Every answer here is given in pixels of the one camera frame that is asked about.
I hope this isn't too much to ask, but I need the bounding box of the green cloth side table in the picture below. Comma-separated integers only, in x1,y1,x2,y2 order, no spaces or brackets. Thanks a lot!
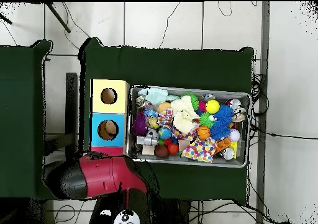
0,40,58,200

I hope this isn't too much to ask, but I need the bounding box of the yellow tennis ball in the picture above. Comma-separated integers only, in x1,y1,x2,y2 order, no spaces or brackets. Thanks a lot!
205,99,221,115

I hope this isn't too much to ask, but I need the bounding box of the cream waffle cloth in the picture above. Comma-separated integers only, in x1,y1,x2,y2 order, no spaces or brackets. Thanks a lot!
170,95,201,135

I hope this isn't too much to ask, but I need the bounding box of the shallow clear mesh bin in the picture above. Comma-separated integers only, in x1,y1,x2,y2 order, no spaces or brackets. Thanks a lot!
125,84,252,169

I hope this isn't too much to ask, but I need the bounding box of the colourful polka dot cloth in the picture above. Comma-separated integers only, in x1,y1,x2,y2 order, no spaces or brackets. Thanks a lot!
181,137,217,164

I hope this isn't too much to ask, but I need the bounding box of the orange toy basketball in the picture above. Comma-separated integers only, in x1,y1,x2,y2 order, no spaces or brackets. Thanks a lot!
196,125,211,141

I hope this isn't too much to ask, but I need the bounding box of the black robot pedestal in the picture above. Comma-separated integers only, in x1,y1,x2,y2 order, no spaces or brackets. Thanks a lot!
151,198,193,224

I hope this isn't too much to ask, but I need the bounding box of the coiled black cable bundle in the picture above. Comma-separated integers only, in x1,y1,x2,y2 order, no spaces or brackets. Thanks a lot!
250,72,270,117

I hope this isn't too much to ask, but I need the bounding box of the purple spiky ball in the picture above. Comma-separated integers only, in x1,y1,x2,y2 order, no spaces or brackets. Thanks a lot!
132,111,149,137

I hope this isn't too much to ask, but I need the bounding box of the white toy baseball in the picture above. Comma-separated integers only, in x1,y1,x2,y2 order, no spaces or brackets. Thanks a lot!
228,128,242,142

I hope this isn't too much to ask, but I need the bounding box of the blue spiky puffer ball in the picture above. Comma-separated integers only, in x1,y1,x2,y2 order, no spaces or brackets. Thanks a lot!
209,120,231,141

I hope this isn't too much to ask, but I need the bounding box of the mint green waffle cloth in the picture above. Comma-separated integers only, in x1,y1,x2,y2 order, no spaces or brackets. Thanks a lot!
137,87,180,107

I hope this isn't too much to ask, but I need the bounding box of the black tripod leg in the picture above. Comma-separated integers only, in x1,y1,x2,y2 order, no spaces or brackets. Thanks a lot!
0,12,13,25
45,2,72,34

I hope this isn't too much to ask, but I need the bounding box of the silver plastic toy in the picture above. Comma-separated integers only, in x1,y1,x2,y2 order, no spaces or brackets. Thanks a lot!
135,134,160,148

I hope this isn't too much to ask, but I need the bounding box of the wooden box with three holes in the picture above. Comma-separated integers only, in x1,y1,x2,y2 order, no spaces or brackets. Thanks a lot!
88,78,130,158

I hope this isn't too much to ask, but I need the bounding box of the crushed clear water bottle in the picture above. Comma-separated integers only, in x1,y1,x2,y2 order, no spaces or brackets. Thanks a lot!
141,106,160,119

